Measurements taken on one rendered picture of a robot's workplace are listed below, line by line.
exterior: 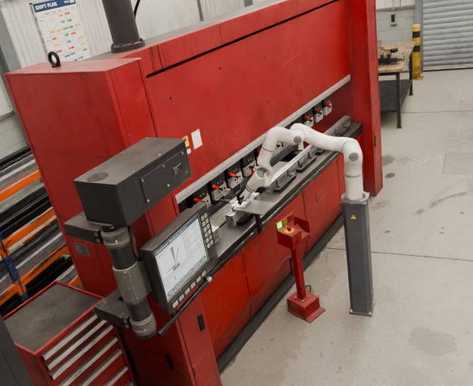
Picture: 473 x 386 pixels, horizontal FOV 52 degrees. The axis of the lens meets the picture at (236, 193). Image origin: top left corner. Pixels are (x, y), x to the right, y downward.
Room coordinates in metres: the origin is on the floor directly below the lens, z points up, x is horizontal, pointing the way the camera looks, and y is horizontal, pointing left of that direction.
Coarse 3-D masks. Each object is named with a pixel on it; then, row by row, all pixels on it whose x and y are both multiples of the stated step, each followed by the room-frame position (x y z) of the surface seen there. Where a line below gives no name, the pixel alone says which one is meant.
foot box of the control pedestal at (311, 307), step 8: (312, 296) 3.17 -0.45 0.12; (288, 304) 3.20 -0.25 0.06; (296, 304) 3.12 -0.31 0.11; (304, 304) 3.10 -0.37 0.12; (312, 304) 3.11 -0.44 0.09; (296, 312) 3.13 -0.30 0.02; (304, 312) 3.06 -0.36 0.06; (312, 312) 3.11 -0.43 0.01; (320, 312) 3.09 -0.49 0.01; (312, 320) 3.02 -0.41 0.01
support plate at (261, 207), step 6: (252, 204) 3.25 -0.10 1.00; (258, 204) 3.23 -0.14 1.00; (264, 204) 3.21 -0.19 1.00; (270, 204) 3.19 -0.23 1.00; (234, 210) 3.23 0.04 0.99; (240, 210) 3.20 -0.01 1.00; (246, 210) 3.18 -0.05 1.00; (252, 210) 3.16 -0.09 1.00; (258, 210) 3.15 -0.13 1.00; (264, 210) 3.13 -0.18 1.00
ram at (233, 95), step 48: (336, 0) 4.90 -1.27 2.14; (240, 48) 3.52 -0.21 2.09; (288, 48) 4.03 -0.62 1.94; (336, 48) 4.75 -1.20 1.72; (192, 96) 3.05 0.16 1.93; (240, 96) 3.45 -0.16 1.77; (288, 96) 3.96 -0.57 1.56; (192, 144) 2.98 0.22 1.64; (240, 144) 3.37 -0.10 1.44; (192, 192) 2.90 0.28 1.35
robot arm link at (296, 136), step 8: (272, 128) 3.15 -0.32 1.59; (280, 128) 3.12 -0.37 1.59; (296, 128) 3.09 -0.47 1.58; (272, 136) 3.11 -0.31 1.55; (280, 136) 3.09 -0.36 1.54; (288, 136) 3.05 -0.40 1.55; (296, 136) 3.01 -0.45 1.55; (304, 136) 3.03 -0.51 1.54; (264, 144) 3.14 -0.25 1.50; (272, 144) 3.11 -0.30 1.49; (296, 144) 3.02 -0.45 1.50
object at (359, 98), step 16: (352, 0) 4.92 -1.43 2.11; (368, 0) 4.89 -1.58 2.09; (352, 16) 4.93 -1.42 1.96; (368, 16) 4.88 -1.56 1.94; (352, 32) 4.94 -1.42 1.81; (368, 32) 4.85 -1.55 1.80; (352, 48) 4.94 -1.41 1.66; (368, 48) 4.84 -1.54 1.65; (352, 64) 4.95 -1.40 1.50; (368, 64) 4.84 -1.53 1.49; (352, 80) 4.96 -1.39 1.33; (368, 80) 4.85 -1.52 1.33; (336, 96) 5.08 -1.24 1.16; (352, 96) 4.96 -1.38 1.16; (368, 96) 4.85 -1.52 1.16; (336, 112) 5.08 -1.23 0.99; (352, 112) 4.97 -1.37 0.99; (368, 112) 4.86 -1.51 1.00; (320, 128) 5.22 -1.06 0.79; (368, 128) 4.86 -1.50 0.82; (304, 144) 5.36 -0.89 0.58; (368, 144) 4.87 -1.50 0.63; (368, 160) 4.88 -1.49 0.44; (368, 176) 4.88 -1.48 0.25
